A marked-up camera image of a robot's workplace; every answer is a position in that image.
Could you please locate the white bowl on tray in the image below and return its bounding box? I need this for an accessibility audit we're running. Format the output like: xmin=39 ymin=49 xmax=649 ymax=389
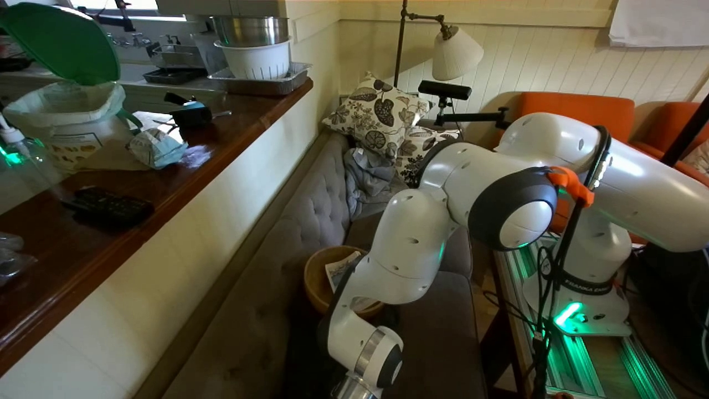
xmin=216 ymin=42 xmax=290 ymax=80

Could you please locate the metal baking tray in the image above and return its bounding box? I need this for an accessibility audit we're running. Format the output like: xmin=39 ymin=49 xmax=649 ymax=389
xmin=208 ymin=62 xmax=307 ymax=97

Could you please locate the floral patterned pillow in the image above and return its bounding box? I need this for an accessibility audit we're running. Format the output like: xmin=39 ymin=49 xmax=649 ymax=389
xmin=324 ymin=75 xmax=461 ymax=185

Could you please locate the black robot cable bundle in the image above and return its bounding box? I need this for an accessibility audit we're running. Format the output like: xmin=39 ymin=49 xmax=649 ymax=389
xmin=479 ymin=124 xmax=616 ymax=399

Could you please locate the crumpled plastic bag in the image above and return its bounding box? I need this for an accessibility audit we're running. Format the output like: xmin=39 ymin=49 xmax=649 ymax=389
xmin=128 ymin=128 xmax=191 ymax=170

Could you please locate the black camera on stand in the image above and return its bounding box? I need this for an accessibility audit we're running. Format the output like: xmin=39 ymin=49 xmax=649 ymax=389
xmin=416 ymin=78 xmax=512 ymax=128

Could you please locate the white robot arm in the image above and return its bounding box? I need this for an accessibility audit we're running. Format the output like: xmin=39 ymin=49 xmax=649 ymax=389
xmin=328 ymin=113 xmax=709 ymax=399

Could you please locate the clear plastic container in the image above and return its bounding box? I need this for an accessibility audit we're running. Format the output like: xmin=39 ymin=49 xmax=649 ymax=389
xmin=2 ymin=82 xmax=135 ymax=170

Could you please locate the white floor lamp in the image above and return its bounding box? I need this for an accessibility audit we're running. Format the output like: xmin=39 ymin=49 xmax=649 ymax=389
xmin=392 ymin=0 xmax=484 ymax=82

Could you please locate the orange armchair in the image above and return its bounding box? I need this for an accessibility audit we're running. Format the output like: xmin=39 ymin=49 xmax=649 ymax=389
xmin=513 ymin=91 xmax=698 ymax=160

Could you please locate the wooden counter shelf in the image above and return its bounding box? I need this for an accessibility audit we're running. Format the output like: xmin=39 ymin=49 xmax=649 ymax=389
xmin=0 ymin=78 xmax=311 ymax=375

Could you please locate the wooden bowl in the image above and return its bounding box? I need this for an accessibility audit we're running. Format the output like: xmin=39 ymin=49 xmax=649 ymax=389
xmin=303 ymin=245 xmax=360 ymax=314

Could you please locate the grey tufted sofa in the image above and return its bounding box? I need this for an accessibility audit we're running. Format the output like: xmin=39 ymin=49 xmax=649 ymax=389
xmin=131 ymin=128 xmax=489 ymax=399

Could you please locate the black remote control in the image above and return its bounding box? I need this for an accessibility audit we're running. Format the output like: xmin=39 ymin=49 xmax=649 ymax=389
xmin=63 ymin=188 xmax=152 ymax=229

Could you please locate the green plastic lid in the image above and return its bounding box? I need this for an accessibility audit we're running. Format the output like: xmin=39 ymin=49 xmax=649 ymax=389
xmin=0 ymin=1 xmax=119 ymax=87

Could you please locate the aluminium robot mounting table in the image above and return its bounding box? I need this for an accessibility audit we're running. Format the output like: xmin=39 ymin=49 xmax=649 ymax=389
xmin=494 ymin=249 xmax=709 ymax=399

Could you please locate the paper packet in bowl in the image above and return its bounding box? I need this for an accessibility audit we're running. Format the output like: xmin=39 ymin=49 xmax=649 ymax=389
xmin=325 ymin=251 xmax=362 ymax=291

